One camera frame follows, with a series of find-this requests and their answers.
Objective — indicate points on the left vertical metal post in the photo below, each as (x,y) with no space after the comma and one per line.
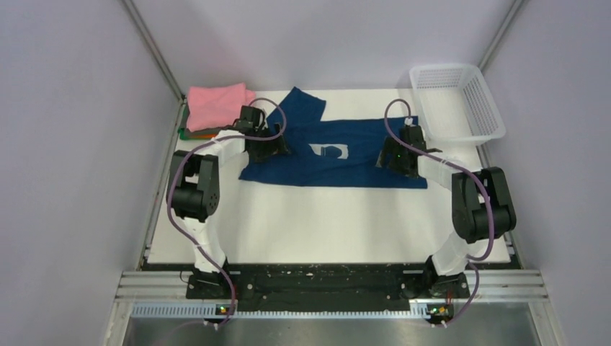
(151,46)

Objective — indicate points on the right vertical metal post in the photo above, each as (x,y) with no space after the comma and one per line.
(506,24)

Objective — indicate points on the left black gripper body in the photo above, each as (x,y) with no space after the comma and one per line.
(263,148)

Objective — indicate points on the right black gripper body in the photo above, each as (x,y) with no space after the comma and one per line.
(396,162)

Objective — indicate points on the navy blue printed t-shirt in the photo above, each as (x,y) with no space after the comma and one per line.
(334,153)

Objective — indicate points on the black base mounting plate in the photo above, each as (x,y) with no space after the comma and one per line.
(387,287)

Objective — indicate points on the green folded t-shirt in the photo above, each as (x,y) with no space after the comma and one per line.
(185,134)

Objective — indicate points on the pink folded t-shirt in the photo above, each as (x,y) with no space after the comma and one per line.
(236,95)

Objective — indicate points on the vertical metal post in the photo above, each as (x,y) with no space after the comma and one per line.
(151,46)
(506,24)

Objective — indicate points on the white slotted cable duct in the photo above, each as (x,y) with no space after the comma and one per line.
(213,311)

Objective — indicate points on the white plastic basket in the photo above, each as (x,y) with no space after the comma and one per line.
(455,104)

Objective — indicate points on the orange folded t-shirt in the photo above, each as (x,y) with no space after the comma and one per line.
(203,137)

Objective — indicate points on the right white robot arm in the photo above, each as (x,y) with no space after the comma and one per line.
(481,204)

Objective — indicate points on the grey folded t-shirt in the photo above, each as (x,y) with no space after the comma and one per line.
(210,131)

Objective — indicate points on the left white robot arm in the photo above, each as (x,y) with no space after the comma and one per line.
(193,190)

